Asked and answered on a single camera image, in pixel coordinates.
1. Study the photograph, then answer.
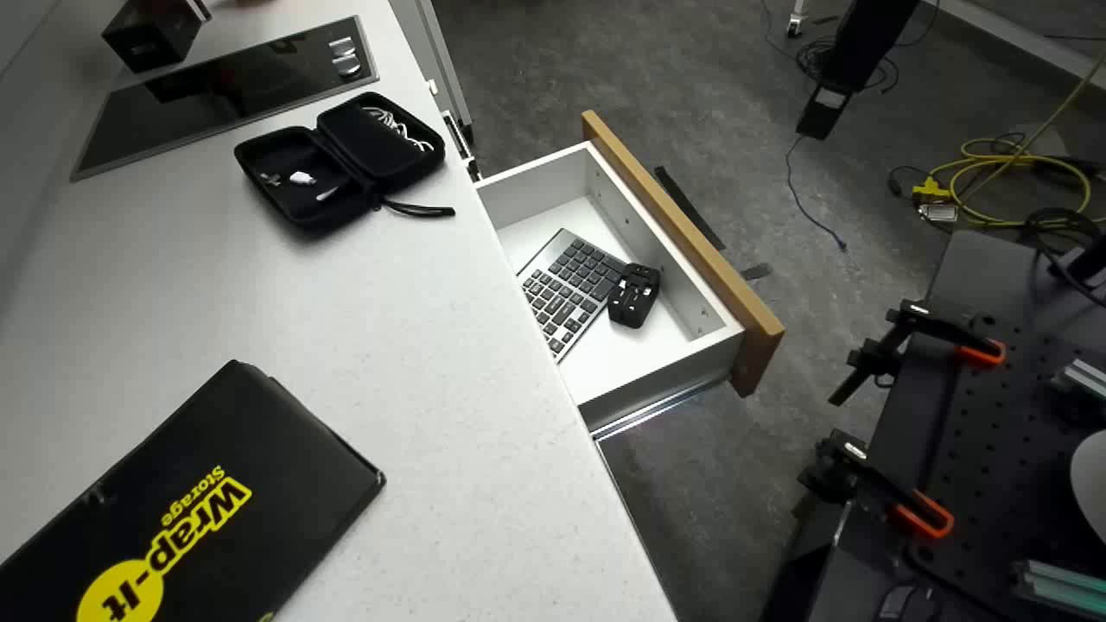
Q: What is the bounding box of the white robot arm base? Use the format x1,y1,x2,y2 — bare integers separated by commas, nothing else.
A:
1067,423,1106,544

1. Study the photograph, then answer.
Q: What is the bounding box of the white drawer with wooden front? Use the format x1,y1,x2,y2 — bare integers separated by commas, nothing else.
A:
473,108,788,443

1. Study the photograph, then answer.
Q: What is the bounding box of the small black remote controller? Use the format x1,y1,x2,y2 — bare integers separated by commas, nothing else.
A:
604,257,668,332

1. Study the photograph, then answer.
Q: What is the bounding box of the open black zipper case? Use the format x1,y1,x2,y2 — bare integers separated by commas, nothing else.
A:
233,88,460,232

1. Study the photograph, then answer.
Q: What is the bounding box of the black clamp with orange grip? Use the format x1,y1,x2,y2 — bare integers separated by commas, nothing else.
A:
825,297,1014,408
796,429,962,544

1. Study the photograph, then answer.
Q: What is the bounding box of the black induction cooktop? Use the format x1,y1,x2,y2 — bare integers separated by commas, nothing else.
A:
69,9,379,184

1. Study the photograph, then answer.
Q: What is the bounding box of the black tripod stand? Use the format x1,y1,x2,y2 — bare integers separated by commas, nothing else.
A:
791,0,926,145

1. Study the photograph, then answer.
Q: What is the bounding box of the black Wrap-It storage pouch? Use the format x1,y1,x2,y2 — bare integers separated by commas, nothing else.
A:
0,354,392,622

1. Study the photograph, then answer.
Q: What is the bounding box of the black perforated robot table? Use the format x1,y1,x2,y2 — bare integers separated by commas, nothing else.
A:
761,225,1106,622

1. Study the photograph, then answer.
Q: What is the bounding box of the black box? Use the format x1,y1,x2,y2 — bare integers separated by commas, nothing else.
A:
100,0,218,75

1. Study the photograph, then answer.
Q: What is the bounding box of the oven door handle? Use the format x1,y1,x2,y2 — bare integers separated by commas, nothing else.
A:
426,75,485,184

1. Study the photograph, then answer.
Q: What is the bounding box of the blue thin cable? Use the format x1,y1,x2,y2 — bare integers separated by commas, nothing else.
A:
780,132,855,254

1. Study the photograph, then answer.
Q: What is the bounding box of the yellow cable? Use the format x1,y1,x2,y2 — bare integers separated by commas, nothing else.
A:
909,48,1106,232

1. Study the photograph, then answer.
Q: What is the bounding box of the aluminium extrusion bracket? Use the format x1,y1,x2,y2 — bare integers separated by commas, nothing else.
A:
1014,557,1106,622
1048,354,1106,408

